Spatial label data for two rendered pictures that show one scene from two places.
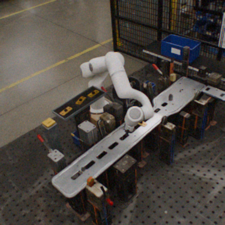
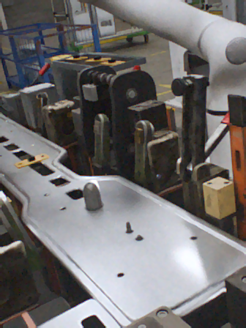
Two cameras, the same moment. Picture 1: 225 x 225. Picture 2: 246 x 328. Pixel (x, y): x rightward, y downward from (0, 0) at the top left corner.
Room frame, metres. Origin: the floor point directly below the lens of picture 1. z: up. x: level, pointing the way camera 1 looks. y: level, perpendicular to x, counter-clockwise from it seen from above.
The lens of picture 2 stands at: (1.96, -1.13, 1.37)
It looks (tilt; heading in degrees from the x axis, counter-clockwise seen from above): 22 degrees down; 106
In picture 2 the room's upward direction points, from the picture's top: 10 degrees counter-clockwise
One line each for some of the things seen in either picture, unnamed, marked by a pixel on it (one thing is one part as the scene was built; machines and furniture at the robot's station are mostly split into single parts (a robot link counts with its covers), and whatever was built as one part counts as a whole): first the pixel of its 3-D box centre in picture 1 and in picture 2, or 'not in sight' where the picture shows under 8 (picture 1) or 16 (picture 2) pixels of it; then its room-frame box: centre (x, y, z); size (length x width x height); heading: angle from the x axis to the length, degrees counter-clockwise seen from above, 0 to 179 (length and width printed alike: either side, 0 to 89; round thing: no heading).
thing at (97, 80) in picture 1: (98, 74); (228, 68); (1.96, 0.08, 1.11); 0.19 x 0.12 x 0.24; 107
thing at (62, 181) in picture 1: (140, 125); (26, 162); (1.45, -0.18, 1.00); 1.38 x 0.22 x 0.02; 133
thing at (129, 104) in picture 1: (128, 110); (125, 165); (1.69, -0.12, 0.94); 0.18 x 0.13 x 0.49; 133
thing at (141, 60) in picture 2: (80, 102); (94, 61); (1.56, 0.21, 1.16); 0.37 x 0.14 x 0.02; 133
